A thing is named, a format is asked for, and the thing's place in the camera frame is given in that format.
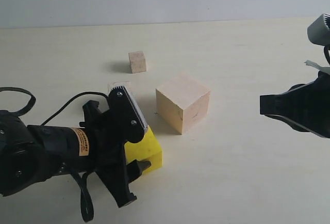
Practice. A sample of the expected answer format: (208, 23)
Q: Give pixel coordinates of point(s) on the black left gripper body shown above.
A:
(97, 145)

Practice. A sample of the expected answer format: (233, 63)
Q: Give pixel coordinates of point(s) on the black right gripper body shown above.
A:
(304, 107)

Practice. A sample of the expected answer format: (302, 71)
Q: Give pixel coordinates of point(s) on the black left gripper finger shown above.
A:
(136, 168)

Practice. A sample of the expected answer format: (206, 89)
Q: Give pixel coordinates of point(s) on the yellow cube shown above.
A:
(148, 149)

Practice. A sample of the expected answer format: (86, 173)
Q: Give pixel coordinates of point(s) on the medium plywood cube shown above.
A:
(112, 85)

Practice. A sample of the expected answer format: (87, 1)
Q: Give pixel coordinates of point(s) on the large light wooden cube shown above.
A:
(182, 102)

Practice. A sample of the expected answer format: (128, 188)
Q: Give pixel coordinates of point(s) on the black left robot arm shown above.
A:
(34, 153)

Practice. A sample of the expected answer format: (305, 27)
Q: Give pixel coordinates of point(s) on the white tape tag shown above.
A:
(318, 67)

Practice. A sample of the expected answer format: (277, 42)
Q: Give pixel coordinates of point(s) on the small light wooden cube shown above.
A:
(137, 62)

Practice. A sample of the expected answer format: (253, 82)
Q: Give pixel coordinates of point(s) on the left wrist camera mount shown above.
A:
(127, 114)

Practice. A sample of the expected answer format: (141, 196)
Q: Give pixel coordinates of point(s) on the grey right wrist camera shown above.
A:
(318, 31)

